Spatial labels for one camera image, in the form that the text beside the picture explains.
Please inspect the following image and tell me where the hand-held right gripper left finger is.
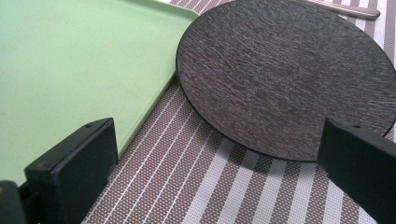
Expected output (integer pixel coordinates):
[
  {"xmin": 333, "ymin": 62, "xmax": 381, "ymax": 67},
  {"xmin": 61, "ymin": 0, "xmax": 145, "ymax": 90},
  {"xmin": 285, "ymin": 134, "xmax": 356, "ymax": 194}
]
[{"xmin": 23, "ymin": 117, "xmax": 119, "ymax": 224}]

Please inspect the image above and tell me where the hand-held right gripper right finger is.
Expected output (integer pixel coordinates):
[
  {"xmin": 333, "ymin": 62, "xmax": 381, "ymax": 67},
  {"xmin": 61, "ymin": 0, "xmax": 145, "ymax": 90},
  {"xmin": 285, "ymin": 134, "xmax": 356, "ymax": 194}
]
[{"xmin": 317, "ymin": 118, "xmax": 396, "ymax": 224}]

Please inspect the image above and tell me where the light green tray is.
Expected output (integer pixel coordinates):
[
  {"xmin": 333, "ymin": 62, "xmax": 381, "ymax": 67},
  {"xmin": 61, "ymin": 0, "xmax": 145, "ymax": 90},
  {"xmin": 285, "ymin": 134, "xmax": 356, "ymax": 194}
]
[{"xmin": 0, "ymin": 0, "xmax": 200, "ymax": 188}]

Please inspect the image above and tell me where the dark round slate plate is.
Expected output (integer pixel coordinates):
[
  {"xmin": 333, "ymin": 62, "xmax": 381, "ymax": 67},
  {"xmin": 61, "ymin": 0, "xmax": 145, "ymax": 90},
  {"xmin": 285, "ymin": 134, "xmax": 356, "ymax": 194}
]
[{"xmin": 175, "ymin": 0, "xmax": 396, "ymax": 163}]

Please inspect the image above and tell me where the brown striped woven placemat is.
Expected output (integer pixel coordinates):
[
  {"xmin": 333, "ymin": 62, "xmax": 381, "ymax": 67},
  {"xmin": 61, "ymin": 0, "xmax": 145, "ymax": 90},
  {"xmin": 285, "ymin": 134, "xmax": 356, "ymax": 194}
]
[{"xmin": 81, "ymin": 0, "xmax": 396, "ymax": 224}]

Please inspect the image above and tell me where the silver metal cutlery handle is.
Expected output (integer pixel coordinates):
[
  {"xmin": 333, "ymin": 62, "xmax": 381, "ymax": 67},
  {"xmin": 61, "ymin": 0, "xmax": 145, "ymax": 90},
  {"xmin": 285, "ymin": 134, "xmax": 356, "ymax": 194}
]
[{"xmin": 303, "ymin": 0, "xmax": 381, "ymax": 21}]

